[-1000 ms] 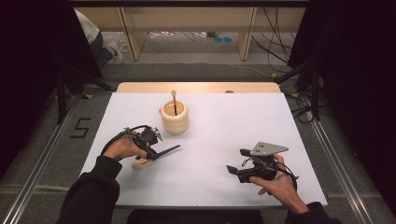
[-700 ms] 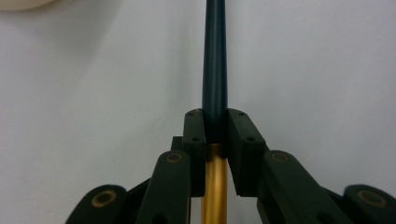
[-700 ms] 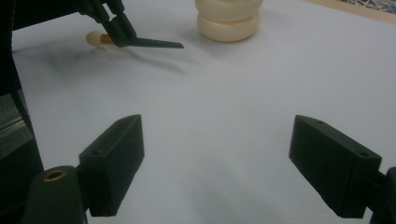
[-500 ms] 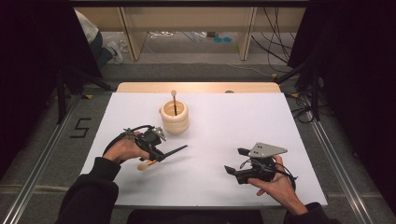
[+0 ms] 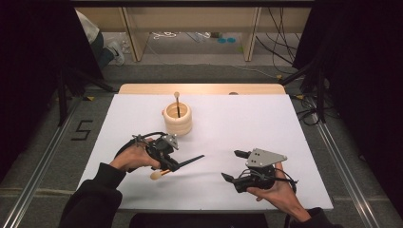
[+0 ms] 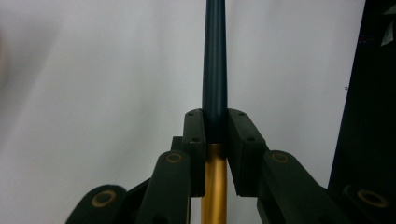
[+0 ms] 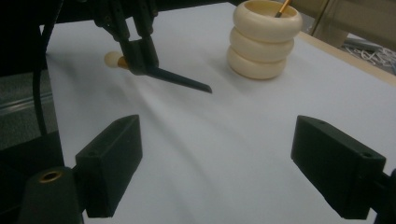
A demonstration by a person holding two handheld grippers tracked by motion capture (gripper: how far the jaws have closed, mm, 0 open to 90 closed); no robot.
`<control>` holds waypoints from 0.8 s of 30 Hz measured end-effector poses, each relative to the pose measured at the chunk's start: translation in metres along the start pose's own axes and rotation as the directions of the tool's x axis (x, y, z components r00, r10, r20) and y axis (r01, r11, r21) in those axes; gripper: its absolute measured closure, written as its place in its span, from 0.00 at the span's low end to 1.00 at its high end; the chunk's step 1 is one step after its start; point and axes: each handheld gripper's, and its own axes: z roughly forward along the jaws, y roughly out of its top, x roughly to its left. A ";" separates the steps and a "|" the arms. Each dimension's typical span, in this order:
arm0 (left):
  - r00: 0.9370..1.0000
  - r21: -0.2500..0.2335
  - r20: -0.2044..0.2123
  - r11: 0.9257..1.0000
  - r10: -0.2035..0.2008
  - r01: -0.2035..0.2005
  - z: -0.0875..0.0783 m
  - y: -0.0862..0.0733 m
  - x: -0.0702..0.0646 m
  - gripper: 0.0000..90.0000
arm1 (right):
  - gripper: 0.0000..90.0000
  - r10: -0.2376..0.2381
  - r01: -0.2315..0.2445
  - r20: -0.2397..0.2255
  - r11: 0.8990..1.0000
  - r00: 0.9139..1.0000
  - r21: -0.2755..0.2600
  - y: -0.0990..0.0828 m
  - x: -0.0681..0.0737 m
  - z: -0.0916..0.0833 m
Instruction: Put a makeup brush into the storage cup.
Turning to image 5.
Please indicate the blue disc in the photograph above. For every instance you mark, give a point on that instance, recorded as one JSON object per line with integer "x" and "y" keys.
{"x": 231, "y": 40}
{"x": 222, "y": 40}

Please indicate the cream ribbed brush holder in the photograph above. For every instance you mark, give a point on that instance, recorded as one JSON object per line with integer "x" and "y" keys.
{"x": 177, "y": 125}

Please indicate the small green box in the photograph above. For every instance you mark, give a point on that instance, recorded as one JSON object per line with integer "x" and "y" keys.
{"x": 216, "y": 34}

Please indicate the round-tip makeup brush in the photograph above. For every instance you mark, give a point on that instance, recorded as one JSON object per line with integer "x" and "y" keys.
{"x": 177, "y": 106}

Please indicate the person's right hand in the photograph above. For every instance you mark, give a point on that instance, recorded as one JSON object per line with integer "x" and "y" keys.
{"x": 280, "y": 196}

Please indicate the person's left hand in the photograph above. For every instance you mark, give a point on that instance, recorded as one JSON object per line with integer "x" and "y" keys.
{"x": 134, "y": 158}

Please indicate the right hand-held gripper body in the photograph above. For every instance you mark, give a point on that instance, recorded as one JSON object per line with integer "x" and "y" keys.
{"x": 263, "y": 158}

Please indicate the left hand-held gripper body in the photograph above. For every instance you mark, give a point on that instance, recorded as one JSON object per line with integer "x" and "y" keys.
{"x": 161, "y": 148}

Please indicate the white table sheet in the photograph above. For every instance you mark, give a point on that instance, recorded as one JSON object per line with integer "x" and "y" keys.
{"x": 221, "y": 126}

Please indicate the black metal stand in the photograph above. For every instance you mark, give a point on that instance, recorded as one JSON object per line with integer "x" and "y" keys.
{"x": 320, "y": 95}
{"x": 62, "y": 95}

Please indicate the aluminium floor rail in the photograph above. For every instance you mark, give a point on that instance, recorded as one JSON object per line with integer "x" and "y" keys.
{"x": 38, "y": 177}
{"x": 345, "y": 177}

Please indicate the wooden shelf frame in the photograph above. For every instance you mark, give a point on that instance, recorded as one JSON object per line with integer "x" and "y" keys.
{"x": 190, "y": 19}

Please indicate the black curtain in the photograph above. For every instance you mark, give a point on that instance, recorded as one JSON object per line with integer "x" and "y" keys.
{"x": 364, "y": 79}
{"x": 31, "y": 63}

